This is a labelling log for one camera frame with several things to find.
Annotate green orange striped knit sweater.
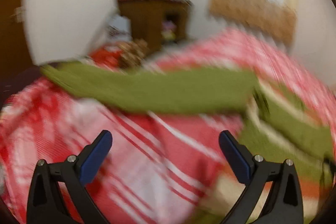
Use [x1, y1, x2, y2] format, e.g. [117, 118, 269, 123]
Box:
[41, 62, 335, 223]

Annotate red plastic bag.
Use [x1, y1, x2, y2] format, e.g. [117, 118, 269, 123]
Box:
[89, 45, 122, 68]

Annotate white printed carton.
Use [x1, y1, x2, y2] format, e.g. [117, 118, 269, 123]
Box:
[106, 14, 131, 42]

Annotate brown wooden door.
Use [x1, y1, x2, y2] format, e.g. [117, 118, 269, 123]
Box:
[1, 0, 34, 105]

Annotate red plaid bed sheet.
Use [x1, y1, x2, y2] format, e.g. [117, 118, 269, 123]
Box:
[1, 30, 335, 223]

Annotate stacked boxes under desk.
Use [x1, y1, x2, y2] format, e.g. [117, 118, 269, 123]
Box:
[161, 21, 177, 42]

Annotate dark wooden desk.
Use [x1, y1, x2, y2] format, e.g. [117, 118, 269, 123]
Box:
[116, 0, 192, 55]

